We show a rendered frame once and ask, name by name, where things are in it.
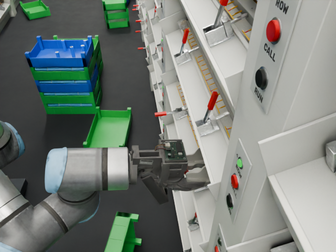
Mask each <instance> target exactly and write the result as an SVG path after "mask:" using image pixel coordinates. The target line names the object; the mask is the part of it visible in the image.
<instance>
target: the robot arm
mask: <svg viewBox="0 0 336 252"><path fill-rule="evenodd" d="M157 146H158V148H157V149H156V147H157ZM24 152H25V145H24V142H23V140H22V138H21V136H20V135H19V134H18V132H17V130H16V129H15V128H14V127H13V126H12V125H11V124H9V123H7V122H2V121H0V252H46V251H47V250H48V249H49V248H50V247H51V246H52V245H53V244H55V243H56V242H57V241H58V240H59V239H60V238H61V237H62V236H63V235H65V234H66V233H67V232H69V231H70V230H71V229H72V228H73V227H74V226H75V225H76V224H78V223H84V222H86V221H88V220H90V219H91V218H92V217H93V216H94V215H95V214H96V212H97V210H98V208H99V204H100V193H99V191H107V190H108V191H112V190H127V189H128V188H129V183H130V185H136V184H137V177H140V179H141V181H142V182H143V183H144V185H145V186H146V187H147V189H148V190H149V191H150V193H151V194H152V195H153V197H154V198H155V200H156V201H157V202H158V204H159V205H162V204H165V203H167V202H168V201H169V200H168V189H167V188H172V190H173V191H174V190H178V191H184V192H188V191H193V190H196V189H200V188H203V187H204V186H207V185H209V184H211V181H210V178H209V175H208V172H207V169H206V165H205V162H204V159H203V156H202V152H201V149H200V147H199V148H198V149H197V150H196V151H195V152H194V153H193V154H186V151H185V147H184V143H183V142H182V139H159V141H158V145H156V146H155V150H139V146H138V145H132V149H131V151H130V152H129V149H128V148H127V147H103V148H102V147H89V148H66V147H63V148H55V149H52V150H51V151H50V152H49V153H48V156H47V160H46V166H45V190H46V191H47V192H48V193H52V194H51V195H50V196H49V197H47V198H46V199H45V200H43V201H42V202H40V203H39V204H37V205H36V206H35V207H33V206H32V205H31V204H30V202H29V201H28V200H26V199H25V198H24V197H23V196H22V194H21V193H20V192H19V191H18V190H17V188H16V187H15V186H14V185H13V184H12V182H11V181H10V180H9V179H8V178H7V176H6V175H5V174H4V173H3V172H2V170H1V169H2V168H4V167H5V166H7V165H8V164H10V163H11V162H13V161H15V160H17V159H18V158H19V157H20V156H21V155H23V154H24ZM194 168H201V169H200V170H197V171H188V172H187V173H186V174H185V176H186V177H185V176H184V173H185V172H186V170H193V169H194Z"/></svg>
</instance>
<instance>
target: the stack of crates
mask: <svg viewBox="0 0 336 252"><path fill-rule="evenodd" d="M53 38H54V40H88V39H87V38H58V37H57V35H54V36H53ZM92 42H93V47H94V52H95V57H96V63H97V68H98V74H99V79H100V77H101V74H102V70H103V67H104V65H103V59H102V53H101V47H100V41H99V36H98V35H95V38H92Z"/></svg>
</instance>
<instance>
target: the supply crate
mask: <svg viewBox="0 0 336 252"><path fill-rule="evenodd" d="M36 39H37V43H36V45H35V46H34V48H33V49H32V50H31V52H25V56H26V59H27V62H28V65H29V67H30V68H54V67H88V64H89V61H90V59H91V56H92V53H93V51H94V45H93V40H92V36H91V35H88V37H87V39H86V41H87V46H88V50H87V51H86V52H85V51H82V48H81V45H84V41H83V40H85V39H82V40H64V41H65V45H66V48H67V51H64V49H63V45H62V41H61V40H42V38H41V36H37V37H36ZM70 46H73V49H74V53H75V57H72V54H71V50H70ZM55 52H59V55H60V57H56V53H55Z"/></svg>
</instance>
